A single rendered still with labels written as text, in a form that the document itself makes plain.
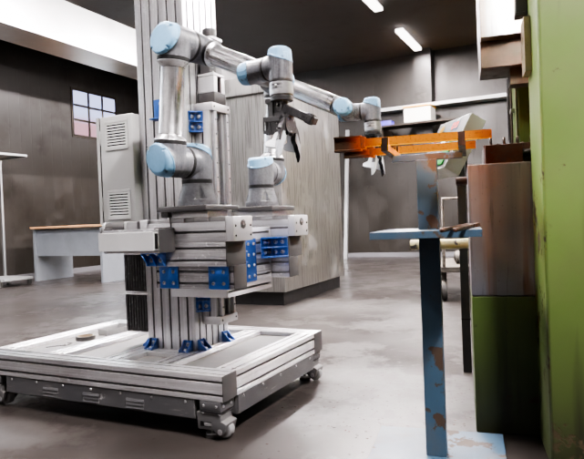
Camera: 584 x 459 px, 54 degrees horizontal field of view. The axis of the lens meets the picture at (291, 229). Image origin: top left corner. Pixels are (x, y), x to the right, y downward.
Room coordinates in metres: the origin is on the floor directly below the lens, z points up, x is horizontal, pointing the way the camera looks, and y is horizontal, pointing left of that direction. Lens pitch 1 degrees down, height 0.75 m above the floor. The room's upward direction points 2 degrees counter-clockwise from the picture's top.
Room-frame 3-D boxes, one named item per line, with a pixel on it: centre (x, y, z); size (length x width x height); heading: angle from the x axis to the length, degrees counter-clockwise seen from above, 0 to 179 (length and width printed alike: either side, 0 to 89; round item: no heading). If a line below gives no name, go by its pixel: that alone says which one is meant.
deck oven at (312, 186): (5.97, 0.27, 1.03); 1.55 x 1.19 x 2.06; 155
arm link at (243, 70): (1.87, 0.09, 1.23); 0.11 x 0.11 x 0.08; 56
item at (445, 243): (2.53, -0.74, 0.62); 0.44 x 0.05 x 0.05; 74
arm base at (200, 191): (2.19, 0.35, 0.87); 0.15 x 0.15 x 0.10
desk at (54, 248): (8.53, 3.07, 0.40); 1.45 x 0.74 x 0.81; 62
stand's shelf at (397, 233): (1.76, -0.42, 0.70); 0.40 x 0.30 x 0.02; 163
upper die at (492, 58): (2.11, -0.93, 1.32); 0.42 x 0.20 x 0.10; 74
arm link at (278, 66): (1.80, 0.02, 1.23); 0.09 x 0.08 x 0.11; 56
